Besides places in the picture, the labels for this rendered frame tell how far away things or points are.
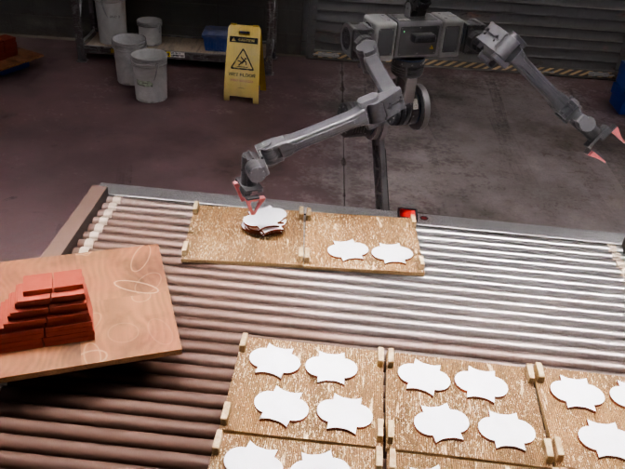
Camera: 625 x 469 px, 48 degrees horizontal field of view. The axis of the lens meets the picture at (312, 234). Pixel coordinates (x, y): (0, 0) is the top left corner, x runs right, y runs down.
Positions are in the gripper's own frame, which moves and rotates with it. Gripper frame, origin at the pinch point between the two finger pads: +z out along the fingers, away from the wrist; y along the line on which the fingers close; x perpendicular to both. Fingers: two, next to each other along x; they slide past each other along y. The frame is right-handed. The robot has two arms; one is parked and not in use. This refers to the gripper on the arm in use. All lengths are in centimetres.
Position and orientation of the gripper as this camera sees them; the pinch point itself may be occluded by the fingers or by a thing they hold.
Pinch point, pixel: (247, 206)
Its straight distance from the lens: 242.9
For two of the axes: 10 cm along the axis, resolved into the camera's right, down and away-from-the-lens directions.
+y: 4.3, 5.2, -7.4
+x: 9.0, -1.7, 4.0
